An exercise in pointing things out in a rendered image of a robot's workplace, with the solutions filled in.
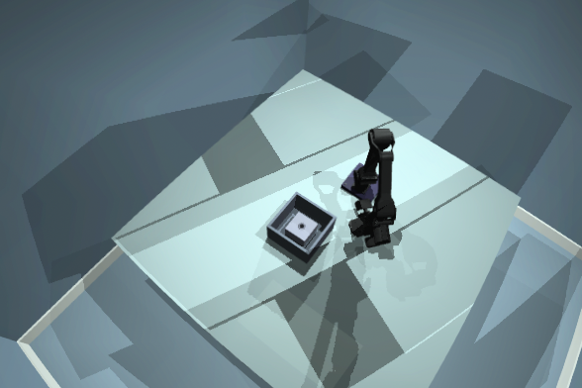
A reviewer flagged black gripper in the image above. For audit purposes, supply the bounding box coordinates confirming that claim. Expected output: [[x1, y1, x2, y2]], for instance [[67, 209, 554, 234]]
[[354, 199, 381, 248]]

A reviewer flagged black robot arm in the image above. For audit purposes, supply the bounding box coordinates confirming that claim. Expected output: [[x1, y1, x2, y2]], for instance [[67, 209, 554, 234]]
[[348, 129, 397, 244]]

